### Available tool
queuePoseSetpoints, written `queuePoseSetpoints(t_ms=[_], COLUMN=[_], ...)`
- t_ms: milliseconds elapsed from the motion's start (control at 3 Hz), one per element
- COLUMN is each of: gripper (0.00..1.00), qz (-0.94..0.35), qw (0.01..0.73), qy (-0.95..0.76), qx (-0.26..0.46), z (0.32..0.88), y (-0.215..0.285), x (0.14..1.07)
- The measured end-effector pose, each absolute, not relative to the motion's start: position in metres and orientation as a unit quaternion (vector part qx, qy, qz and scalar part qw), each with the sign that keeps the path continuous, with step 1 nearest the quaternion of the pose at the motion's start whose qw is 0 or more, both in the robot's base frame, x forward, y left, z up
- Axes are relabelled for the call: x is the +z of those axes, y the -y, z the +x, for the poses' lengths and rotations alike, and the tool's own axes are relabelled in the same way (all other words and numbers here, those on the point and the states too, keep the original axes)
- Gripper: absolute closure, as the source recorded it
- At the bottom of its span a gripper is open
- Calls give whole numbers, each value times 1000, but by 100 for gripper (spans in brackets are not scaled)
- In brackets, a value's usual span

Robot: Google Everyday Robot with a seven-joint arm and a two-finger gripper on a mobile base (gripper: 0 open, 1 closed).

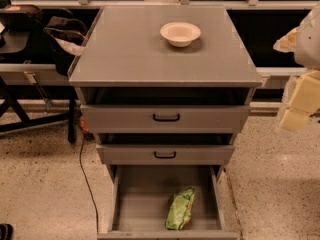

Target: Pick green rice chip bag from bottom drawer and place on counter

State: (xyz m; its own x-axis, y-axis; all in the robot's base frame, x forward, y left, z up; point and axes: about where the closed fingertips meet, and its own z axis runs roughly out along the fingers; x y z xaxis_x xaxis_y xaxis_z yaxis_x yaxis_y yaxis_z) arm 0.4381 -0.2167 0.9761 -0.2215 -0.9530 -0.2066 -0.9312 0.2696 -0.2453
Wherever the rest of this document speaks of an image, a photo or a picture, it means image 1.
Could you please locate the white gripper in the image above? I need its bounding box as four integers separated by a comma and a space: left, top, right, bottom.
273, 3, 320, 131

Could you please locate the green rice chip bag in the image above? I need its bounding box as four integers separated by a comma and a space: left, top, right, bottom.
165, 187, 195, 231

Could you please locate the grey drawer cabinet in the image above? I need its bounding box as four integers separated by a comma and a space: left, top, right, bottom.
67, 4, 263, 172

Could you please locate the grey middle drawer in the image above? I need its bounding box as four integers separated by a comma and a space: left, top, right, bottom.
96, 145, 234, 165

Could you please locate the grey drawer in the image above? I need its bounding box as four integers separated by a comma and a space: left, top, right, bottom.
81, 105, 250, 134
97, 165, 238, 240
96, 145, 234, 165

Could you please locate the grey top drawer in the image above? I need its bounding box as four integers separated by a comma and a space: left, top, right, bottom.
81, 105, 250, 134

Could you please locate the grey bottom drawer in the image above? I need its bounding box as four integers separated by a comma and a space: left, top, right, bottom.
97, 165, 238, 240

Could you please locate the white paper bowl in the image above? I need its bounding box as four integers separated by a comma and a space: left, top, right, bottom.
160, 22, 201, 48

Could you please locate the black top drawer handle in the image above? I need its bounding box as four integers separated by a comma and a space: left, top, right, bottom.
152, 114, 180, 122

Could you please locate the black drawer handle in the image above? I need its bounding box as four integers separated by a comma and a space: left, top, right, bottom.
153, 151, 176, 159
152, 114, 180, 122

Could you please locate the black middle drawer handle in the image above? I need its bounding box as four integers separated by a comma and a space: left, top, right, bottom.
153, 151, 176, 159

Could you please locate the black power cable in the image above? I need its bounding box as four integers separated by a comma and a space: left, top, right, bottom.
78, 135, 100, 233

